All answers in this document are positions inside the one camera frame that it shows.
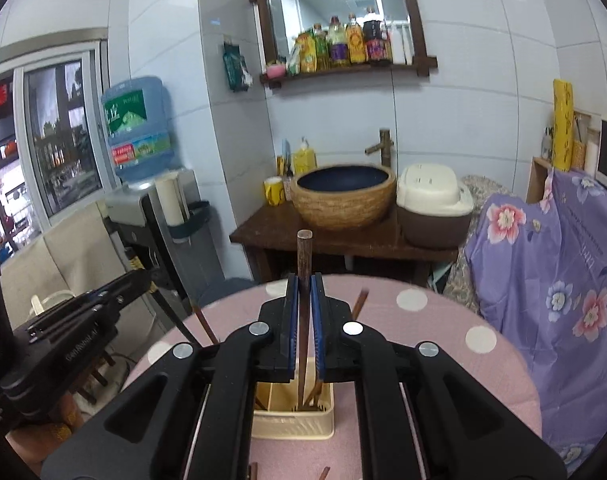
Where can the blue water jug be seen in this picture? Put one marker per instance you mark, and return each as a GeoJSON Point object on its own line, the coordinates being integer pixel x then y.
{"type": "Point", "coordinates": [138, 130]}

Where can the cream plastic utensil holder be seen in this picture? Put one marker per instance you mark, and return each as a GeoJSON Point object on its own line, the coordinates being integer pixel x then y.
{"type": "Point", "coordinates": [293, 425]}

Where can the orange patterned cushion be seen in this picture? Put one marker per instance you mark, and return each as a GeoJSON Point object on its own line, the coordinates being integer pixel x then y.
{"type": "Point", "coordinates": [43, 430]}

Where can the woven basin sink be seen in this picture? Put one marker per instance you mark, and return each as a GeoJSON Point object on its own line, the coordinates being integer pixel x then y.
{"type": "Point", "coordinates": [343, 205]}

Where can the wooden framed mirror shelf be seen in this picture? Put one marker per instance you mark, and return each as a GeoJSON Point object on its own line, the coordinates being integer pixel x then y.
{"type": "Point", "coordinates": [418, 20]}

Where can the white paper cup sleeve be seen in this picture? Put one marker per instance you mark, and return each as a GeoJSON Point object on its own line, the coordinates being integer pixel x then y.
{"type": "Point", "coordinates": [171, 197]}

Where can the beige cloth cover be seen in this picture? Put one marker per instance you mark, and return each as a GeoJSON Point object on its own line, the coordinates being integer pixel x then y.
{"type": "Point", "coordinates": [83, 250]}

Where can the brown wooden chopstick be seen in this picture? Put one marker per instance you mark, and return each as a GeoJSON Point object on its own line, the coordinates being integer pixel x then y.
{"type": "Point", "coordinates": [253, 471]}
{"type": "Point", "coordinates": [304, 255]}
{"type": "Point", "coordinates": [178, 320]}
{"type": "Point", "coordinates": [325, 473]}
{"type": "Point", "coordinates": [361, 302]}
{"type": "Point", "coordinates": [206, 327]}

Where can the yellow soap dispenser bottle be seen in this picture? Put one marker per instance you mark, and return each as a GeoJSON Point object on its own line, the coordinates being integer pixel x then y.
{"type": "Point", "coordinates": [305, 160]}

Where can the grey water dispenser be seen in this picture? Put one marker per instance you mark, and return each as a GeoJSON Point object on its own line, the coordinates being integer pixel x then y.
{"type": "Point", "coordinates": [198, 260]}

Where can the white pot with lid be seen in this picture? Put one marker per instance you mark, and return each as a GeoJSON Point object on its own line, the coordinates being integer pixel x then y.
{"type": "Point", "coordinates": [48, 302]}

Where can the white plastic bottle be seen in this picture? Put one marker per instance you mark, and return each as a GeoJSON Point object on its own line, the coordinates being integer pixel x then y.
{"type": "Point", "coordinates": [398, 45]}

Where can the wooden stool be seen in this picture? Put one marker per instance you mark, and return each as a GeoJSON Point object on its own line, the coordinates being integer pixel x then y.
{"type": "Point", "coordinates": [103, 375]}

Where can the bottle with purple label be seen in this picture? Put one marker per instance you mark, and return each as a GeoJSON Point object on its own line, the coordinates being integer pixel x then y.
{"type": "Point", "coordinates": [338, 47]}

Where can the white and brown rice cooker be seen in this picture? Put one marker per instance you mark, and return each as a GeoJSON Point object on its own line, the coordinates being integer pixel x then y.
{"type": "Point", "coordinates": [433, 200]}

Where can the green wall packet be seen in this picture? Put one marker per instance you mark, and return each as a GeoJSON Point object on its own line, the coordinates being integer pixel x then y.
{"type": "Point", "coordinates": [235, 67]}

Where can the dark sauce bottle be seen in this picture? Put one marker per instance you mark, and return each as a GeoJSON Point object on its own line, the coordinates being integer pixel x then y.
{"type": "Point", "coordinates": [377, 40]}

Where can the bottle with yellow label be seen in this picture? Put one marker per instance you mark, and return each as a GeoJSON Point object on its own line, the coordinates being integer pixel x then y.
{"type": "Point", "coordinates": [356, 42]}

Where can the knives in holder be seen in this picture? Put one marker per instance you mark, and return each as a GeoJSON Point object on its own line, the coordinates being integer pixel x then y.
{"type": "Point", "coordinates": [285, 160]}

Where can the green oil bottle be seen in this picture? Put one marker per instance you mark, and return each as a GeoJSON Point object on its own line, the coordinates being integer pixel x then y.
{"type": "Point", "coordinates": [322, 50]}

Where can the grey patterned cloth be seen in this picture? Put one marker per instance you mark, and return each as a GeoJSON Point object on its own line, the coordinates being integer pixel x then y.
{"type": "Point", "coordinates": [466, 280]}

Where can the light wooden box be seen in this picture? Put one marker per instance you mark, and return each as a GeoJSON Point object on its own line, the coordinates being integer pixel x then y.
{"type": "Point", "coordinates": [536, 180]}

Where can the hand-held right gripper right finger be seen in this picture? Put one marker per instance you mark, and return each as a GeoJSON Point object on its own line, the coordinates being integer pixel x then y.
{"type": "Point", "coordinates": [317, 320]}

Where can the pink bowl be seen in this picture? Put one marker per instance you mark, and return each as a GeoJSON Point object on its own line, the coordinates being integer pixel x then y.
{"type": "Point", "coordinates": [275, 70]}

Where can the purple floral cloth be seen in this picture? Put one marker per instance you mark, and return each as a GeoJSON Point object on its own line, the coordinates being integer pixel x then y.
{"type": "Point", "coordinates": [548, 260]}

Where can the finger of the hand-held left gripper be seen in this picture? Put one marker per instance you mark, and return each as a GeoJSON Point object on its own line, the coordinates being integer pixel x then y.
{"type": "Point", "coordinates": [118, 292]}

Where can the yellow mug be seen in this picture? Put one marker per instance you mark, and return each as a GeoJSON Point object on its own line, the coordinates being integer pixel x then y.
{"type": "Point", "coordinates": [273, 191]}

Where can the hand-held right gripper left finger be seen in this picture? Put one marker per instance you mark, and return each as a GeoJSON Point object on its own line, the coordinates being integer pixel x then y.
{"type": "Point", "coordinates": [293, 320]}

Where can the yellow food packet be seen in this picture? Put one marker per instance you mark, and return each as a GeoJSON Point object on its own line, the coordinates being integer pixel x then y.
{"type": "Point", "coordinates": [307, 55]}

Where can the yellow wrap roll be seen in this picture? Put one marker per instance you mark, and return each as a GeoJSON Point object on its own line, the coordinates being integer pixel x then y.
{"type": "Point", "coordinates": [563, 125]}

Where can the sliding window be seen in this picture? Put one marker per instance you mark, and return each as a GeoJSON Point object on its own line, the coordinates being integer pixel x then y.
{"type": "Point", "coordinates": [58, 130]}

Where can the dark blue cup holder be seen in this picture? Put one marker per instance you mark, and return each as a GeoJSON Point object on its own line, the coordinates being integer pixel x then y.
{"type": "Point", "coordinates": [193, 225]}

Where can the bronze faucet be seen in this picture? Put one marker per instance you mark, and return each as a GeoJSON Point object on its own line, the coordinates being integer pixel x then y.
{"type": "Point", "coordinates": [383, 147]}

